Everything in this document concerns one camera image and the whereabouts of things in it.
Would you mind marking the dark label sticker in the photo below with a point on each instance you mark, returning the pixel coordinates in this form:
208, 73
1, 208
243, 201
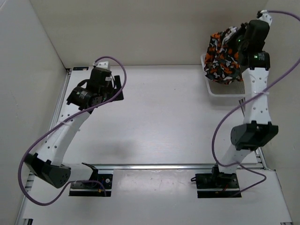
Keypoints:
80, 68

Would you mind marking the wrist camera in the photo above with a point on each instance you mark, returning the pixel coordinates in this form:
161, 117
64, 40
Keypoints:
102, 64
264, 15

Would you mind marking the aluminium front rail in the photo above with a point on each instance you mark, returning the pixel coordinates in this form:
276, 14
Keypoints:
153, 166

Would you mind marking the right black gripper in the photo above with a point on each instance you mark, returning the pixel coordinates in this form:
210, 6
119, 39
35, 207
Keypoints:
245, 28

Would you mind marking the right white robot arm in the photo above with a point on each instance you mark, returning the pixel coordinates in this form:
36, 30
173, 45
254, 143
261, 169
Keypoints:
257, 128

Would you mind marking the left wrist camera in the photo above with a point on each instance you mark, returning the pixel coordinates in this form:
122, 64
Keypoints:
102, 64

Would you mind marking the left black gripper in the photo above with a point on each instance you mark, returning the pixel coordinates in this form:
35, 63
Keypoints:
117, 82

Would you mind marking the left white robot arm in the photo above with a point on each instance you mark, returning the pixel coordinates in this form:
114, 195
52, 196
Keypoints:
47, 162

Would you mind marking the white plastic basket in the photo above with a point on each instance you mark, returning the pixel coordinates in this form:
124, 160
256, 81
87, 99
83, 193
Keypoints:
217, 90

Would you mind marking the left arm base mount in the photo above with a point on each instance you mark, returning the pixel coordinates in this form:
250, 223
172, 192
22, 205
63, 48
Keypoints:
89, 181

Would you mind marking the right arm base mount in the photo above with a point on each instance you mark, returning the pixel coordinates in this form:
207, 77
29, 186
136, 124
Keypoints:
216, 184

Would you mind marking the orange camouflage shorts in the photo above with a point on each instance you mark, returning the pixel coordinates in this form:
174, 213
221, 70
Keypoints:
221, 61

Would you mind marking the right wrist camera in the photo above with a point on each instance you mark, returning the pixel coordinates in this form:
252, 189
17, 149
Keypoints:
264, 15

